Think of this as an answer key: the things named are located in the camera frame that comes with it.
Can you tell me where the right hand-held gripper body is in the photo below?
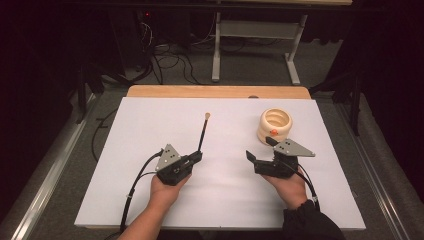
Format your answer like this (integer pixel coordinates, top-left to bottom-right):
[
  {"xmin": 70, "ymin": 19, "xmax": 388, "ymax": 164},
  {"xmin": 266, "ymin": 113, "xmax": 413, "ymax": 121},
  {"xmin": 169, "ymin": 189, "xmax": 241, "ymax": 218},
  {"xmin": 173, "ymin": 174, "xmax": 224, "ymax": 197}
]
[{"xmin": 253, "ymin": 137, "xmax": 316, "ymax": 180}]

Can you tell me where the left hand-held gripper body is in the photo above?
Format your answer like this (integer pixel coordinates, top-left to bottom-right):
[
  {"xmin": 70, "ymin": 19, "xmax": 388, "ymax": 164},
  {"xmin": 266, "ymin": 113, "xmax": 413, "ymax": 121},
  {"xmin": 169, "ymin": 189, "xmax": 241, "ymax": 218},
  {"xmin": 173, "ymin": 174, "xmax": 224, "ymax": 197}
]
[{"xmin": 155, "ymin": 143, "xmax": 194, "ymax": 187}]

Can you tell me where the cream ribbed cup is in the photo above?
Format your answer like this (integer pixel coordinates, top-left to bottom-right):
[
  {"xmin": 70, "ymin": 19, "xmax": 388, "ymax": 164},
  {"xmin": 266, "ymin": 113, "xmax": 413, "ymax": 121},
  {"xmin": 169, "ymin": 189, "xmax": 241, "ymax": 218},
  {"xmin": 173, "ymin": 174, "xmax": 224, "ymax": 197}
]
[{"xmin": 256, "ymin": 107, "xmax": 294, "ymax": 147}]

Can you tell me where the dark-handled brush with beige tip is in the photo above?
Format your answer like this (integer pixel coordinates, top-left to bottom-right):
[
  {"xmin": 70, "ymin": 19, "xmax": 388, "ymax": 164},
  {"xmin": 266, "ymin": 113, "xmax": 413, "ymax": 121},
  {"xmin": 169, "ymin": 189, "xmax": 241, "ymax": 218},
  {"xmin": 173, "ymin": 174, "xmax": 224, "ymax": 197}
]
[{"xmin": 197, "ymin": 112, "xmax": 212, "ymax": 155}]

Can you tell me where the person's left hand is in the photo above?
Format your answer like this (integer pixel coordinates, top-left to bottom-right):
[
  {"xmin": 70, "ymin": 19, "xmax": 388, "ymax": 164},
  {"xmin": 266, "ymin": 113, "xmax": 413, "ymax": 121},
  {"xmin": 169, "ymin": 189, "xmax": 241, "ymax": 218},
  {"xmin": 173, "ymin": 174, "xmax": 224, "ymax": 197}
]
[{"xmin": 149, "ymin": 172, "xmax": 193, "ymax": 210}]

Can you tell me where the person's right hand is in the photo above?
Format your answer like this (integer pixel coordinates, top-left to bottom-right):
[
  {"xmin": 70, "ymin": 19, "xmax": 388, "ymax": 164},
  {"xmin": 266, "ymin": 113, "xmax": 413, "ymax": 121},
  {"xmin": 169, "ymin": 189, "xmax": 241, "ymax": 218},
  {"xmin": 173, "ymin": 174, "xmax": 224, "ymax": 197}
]
[{"xmin": 261, "ymin": 168, "xmax": 310, "ymax": 211}]

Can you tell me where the white table cover board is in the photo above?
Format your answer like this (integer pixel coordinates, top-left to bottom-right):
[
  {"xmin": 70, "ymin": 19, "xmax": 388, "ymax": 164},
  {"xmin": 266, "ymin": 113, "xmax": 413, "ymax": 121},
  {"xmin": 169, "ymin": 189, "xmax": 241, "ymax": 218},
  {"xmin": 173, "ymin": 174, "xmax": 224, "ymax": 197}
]
[{"xmin": 73, "ymin": 96, "xmax": 367, "ymax": 231}]

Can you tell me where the person's right black sleeve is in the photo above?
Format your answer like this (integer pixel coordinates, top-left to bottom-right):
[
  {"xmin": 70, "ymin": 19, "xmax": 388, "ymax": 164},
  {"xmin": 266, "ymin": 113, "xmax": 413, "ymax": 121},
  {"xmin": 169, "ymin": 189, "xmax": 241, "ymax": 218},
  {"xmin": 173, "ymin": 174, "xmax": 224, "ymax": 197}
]
[{"xmin": 282, "ymin": 199, "xmax": 348, "ymax": 240}]

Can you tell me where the dark metal stand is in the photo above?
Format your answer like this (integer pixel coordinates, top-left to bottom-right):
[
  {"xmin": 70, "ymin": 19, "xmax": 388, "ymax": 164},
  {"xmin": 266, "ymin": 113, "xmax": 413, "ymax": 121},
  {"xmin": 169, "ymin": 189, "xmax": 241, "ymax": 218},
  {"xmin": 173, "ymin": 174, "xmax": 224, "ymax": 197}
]
[
  {"xmin": 308, "ymin": 74, "xmax": 363, "ymax": 137},
  {"xmin": 74, "ymin": 63, "xmax": 106, "ymax": 125}
]

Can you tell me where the dark box with red light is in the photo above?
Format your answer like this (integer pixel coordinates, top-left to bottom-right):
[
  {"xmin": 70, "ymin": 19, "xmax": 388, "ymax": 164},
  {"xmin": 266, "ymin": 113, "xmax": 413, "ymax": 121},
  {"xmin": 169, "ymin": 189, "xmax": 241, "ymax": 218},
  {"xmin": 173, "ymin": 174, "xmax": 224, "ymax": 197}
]
[{"xmin": 109, "ymin": 9, "xmax": 192, "ymax": 72}]

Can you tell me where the right hand-held gripper black cable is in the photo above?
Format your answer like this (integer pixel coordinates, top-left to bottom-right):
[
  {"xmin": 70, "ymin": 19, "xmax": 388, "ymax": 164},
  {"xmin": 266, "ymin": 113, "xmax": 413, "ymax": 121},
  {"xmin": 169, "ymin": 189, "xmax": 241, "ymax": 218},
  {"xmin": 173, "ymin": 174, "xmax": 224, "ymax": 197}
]
[{"xmin": 287, "ymin": 161, "xmax": 321, "ymax": 212}]

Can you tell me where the hand-held gripper black cable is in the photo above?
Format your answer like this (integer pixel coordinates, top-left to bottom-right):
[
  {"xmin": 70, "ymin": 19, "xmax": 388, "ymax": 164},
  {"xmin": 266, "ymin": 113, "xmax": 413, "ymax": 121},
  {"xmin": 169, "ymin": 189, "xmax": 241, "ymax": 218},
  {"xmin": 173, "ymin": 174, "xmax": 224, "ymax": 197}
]
[
  {"xmin": 287, "ymin": 161, "xmax": 321, "ymax": 212},
  {"xmin": 118, "ymin": 148, "xmax": 165, "ymax": 234}
]

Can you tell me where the left hand-held gripper black cable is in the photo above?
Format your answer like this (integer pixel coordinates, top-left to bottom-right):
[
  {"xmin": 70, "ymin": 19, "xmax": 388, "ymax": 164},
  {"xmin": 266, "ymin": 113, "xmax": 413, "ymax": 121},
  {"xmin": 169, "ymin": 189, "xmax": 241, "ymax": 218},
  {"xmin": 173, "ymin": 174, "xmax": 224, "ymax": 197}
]
[{"xmin": 118, "ymin": 148, "xmax": 165, "ymax": 234}]

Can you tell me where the black floor cable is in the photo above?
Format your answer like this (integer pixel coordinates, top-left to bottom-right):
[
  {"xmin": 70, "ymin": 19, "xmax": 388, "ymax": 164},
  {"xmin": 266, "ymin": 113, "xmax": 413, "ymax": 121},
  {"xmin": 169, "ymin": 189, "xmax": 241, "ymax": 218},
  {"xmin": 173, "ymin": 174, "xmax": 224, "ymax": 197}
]
[{"xmin": 90, "ymin": 108, "xmax": 120, "ymax": 163}]

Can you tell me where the tangle of floor cables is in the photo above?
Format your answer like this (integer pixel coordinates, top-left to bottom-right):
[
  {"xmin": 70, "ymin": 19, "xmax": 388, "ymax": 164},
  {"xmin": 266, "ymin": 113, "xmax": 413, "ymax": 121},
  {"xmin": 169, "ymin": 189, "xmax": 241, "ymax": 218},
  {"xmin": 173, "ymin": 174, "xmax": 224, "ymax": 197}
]
[{"xmin": 138, "ymin": 21, "xmax": 203, "ymax": 86}]

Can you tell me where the aluminium floor rail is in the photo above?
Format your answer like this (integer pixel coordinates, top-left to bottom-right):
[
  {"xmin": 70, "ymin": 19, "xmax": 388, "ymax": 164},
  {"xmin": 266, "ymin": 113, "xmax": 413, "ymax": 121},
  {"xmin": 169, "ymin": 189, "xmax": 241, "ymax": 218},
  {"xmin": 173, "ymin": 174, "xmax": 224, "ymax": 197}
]
[
  {"xmin": 9, "ymin": 94, "xmax": 101, "ymax": 240},
  {"xmin": 334, "ymin": 103, "xmax": 413, "ymax": 240}
]

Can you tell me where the white metal desk frame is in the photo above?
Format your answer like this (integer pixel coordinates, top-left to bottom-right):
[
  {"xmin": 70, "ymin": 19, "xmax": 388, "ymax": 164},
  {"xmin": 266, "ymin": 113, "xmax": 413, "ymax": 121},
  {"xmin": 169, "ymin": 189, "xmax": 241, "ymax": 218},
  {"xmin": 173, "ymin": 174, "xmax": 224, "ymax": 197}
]
[{"xmin": 211, "ymin": 11, "xmax": 309, "ymax": 86}]

